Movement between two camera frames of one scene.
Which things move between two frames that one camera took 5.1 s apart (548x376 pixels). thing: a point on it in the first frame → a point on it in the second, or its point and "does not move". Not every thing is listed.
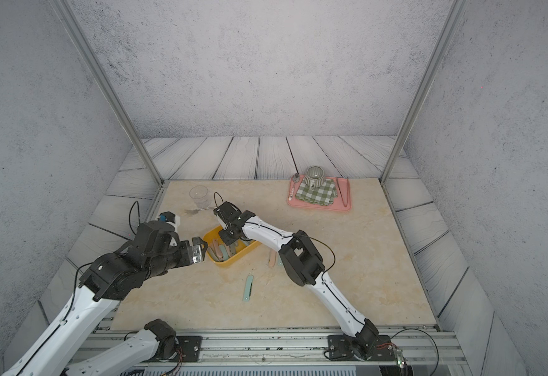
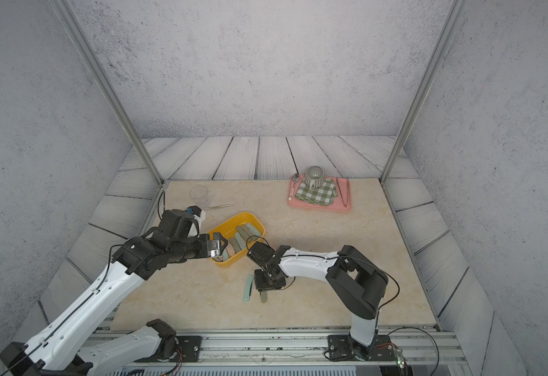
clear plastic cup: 200,194 does not move
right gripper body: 225,235 → 263,282
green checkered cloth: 323,196 does not move
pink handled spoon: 295,179 does not move
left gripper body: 186,257 → 205,250
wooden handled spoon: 192,211 → 219,206
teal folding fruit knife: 247,288 does not move
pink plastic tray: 343,202 does not move
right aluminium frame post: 453,15 does not move
